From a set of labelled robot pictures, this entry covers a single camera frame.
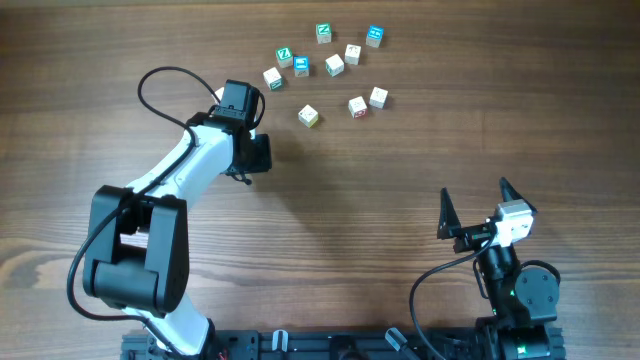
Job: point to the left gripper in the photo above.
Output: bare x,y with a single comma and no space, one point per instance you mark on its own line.
264,163

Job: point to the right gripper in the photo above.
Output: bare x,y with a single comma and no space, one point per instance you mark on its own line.
470,238

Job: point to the plain white block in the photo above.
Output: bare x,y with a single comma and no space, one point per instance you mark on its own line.
219,93

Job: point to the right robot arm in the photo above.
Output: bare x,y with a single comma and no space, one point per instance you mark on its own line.
523,295

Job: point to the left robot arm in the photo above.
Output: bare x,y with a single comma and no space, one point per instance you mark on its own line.
136,258

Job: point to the white block teal side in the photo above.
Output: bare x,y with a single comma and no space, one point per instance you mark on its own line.
273,78

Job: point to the green Z block left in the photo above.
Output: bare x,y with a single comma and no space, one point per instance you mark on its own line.
284,57

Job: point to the green z block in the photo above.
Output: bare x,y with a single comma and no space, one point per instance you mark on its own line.
284,57
323,33

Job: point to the white block yellow side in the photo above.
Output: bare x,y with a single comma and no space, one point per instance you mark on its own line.
308,116

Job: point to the blue block centre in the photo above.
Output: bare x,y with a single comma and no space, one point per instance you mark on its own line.
301,66

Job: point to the white block green side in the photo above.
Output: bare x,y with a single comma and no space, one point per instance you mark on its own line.
334,65

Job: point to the green Z block far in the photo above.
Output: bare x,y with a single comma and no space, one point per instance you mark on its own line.
323,33

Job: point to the white block red Q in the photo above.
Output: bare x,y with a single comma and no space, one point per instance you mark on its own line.
357,107

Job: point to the white block red side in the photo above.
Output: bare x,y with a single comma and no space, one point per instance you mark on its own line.
352,54

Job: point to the white block blue side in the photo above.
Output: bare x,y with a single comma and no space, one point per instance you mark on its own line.
378,97

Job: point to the blue block far right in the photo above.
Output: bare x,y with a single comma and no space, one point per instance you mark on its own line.
374,36

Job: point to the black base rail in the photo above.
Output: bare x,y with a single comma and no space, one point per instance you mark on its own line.
450,343

